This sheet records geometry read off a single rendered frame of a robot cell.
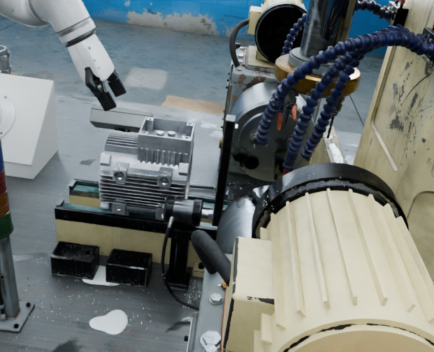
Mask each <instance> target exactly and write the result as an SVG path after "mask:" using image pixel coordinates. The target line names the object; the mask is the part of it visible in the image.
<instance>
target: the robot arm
mask: <svg viewBox="0 0 434 352"><path fill-rule="evenodd" d="M0 14H1V15H3V16H4V17H7V18H8V19H11V20H13V21H16V22H18V23H20V24H23V25H26V26H28V27H35V28H38V27H44V26H46V25H48V24H51V26H52V28H53V29H54V31H55V33H56V34H57V36H58V38H59V39H60V41H61V42H62V44H63V43H67V44H66V47H67V48H68V51H69V54H70V56H71V58H72V60H73V63H74V65H75V67H76V69H77V71H78V72H79V74H80V77H81V78H82V81H83V82H84V83H85V86H86V87H89V88H90V91H91V92H92V93H94V95H95V97H97V99H98V100H99V103H100V104H101V106H102V108H103V109H104V111H108V110H111V109H113V108H116V107H117V105H116V103H115V101H114V99H113V98H112V96H111V94H110V92H109V91H106V86H105V82H104V81H106V80H107V81H109V82H108V85H109V87H110V88H111V90H112V92H113V93H114V95H115V97H118V96H121V95H122V94H125V93H126V89H125V88H124V85H123V84H122V82H121V80H120V78H119V75H118V74H117V73H116V70H115V67H114V66H113V62H112V60H111V59H110V57H109V56H108V53H107V52H106V50H105V48H104V47H103V46H102V44H101V42H100V40H99V39H98V38H97V36H96V34H95V33H96V30H93V31H92V29H93V28H95V27H96V26H95V24H94V21H93V20H92V19H91V17H90V15H89V13H88V12H87V9H86V8H85V6H84V4H83V2H82V0H0ZM98 85H101V87H100V86H98ZM15 117H16V110H15V105H14V102H13V101H12V99H11V98H10V97H9V96H8V95H7V94H6V93H5V92H3V91H1V90H0V139H2V138H3V137H4V136H5V135H6V134H7V133H8V132H9V131H10V130H11V128H12V127H13V124H14V122H15Z"/></svg>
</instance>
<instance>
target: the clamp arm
mask: <svg viewBox="0 0 434 352"><path fill-rule="evenodd" d="M237 132H238V124H236V116H235V115H226V121H225V127H224V137H223V142H222V152H221V158H220V163H219V173H218V179H217V189H216V195H215V205H214V209H213V210H210V211H211V212H210V213H209V215H210V216H212V217H208V218H209V219H210V220H212V226H217V227H218V224H219V220H220V218H221V216H222V212H223V207H224V199H227V198H228V192H229V190H226V184H227V179H228V173H229V164H230V159H231V150H232V145H233V136H234V133H237ZM212 211H213V212H212Z"/></svg>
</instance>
